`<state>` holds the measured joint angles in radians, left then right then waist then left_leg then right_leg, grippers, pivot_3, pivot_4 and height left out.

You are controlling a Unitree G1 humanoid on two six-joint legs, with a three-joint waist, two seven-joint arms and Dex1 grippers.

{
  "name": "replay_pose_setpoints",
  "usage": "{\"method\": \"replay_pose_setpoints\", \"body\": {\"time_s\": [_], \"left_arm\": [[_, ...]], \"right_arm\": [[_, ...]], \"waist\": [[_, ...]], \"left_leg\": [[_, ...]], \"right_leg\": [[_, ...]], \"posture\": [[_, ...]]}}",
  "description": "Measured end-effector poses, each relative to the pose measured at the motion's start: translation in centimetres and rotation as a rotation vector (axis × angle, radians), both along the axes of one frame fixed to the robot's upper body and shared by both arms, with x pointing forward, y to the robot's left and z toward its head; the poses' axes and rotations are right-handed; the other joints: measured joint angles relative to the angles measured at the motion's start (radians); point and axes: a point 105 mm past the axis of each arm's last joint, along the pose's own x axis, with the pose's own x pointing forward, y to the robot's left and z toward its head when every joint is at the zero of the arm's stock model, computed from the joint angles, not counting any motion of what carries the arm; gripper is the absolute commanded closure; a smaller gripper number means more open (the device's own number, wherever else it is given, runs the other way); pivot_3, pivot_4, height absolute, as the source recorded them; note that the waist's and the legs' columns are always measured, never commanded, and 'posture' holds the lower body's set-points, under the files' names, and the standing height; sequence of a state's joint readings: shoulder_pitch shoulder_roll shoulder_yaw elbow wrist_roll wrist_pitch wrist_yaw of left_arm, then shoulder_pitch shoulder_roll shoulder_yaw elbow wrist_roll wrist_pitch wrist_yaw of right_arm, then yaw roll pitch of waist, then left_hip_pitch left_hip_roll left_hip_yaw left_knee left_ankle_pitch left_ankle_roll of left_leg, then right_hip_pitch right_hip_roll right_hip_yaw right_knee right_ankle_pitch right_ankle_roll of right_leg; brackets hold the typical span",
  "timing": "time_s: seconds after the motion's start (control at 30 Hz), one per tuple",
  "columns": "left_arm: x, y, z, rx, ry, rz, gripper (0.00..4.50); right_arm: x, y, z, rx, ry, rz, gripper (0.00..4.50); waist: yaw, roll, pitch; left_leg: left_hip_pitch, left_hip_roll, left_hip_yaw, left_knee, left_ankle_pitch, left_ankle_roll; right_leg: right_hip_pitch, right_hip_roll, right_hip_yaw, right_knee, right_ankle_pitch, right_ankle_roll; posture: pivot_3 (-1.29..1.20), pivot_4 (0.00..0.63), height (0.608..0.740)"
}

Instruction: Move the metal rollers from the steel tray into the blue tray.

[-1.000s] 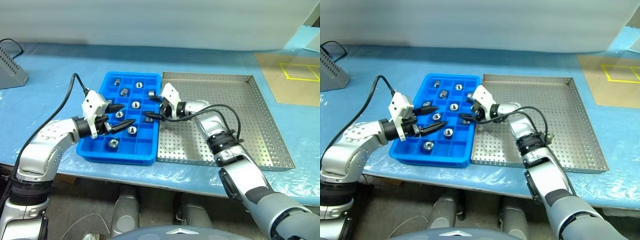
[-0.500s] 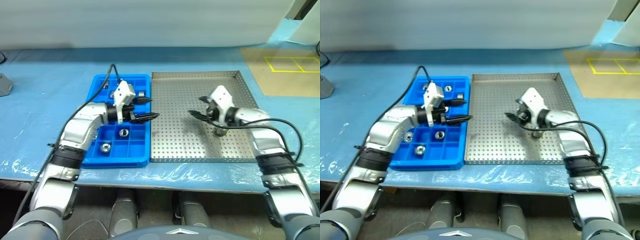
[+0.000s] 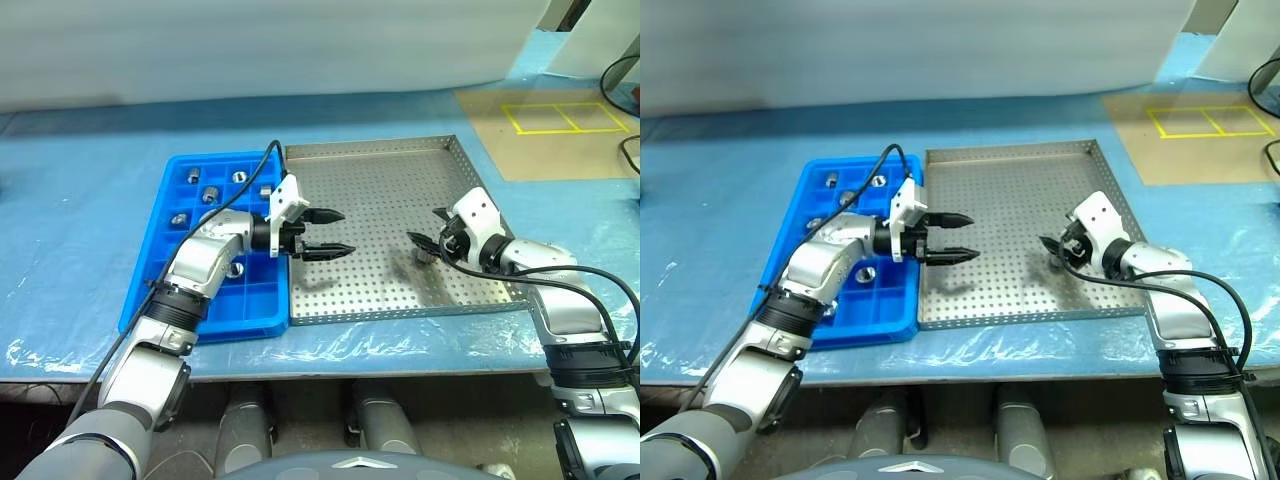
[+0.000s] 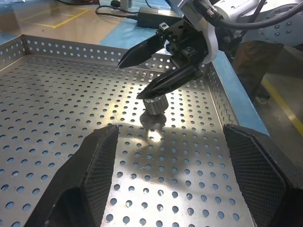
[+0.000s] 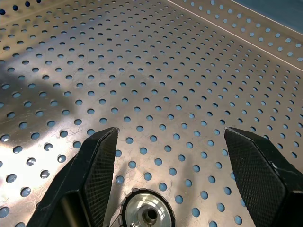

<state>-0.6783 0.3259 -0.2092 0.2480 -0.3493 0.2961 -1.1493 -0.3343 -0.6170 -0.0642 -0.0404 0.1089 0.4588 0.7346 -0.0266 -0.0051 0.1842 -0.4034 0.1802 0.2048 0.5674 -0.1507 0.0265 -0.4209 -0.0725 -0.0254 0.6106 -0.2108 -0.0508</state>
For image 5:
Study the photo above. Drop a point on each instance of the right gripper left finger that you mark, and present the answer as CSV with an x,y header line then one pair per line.
x,y
78,184

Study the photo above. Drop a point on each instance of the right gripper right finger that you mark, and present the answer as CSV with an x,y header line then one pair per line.
x,y
265,184

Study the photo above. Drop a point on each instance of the silver metal pulley wheel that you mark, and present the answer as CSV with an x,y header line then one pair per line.
x,y
142,203

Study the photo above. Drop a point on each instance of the perforated metal tray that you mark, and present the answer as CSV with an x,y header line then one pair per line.
x,y
151,71

